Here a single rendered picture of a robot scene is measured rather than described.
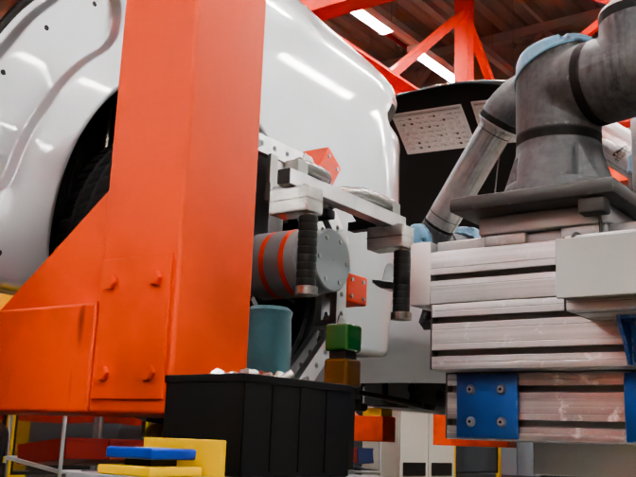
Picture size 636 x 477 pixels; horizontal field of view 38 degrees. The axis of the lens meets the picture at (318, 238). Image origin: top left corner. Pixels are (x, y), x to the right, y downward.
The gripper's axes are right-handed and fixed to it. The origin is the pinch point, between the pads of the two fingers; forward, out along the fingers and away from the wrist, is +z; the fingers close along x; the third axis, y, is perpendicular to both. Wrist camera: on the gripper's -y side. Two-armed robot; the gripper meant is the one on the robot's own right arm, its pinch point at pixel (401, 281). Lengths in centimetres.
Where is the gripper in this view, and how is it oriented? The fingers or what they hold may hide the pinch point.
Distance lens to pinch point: 194.9
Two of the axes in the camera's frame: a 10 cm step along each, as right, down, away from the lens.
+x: 8.2, -1.0, -5.7
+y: 0.4, -9.8, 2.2
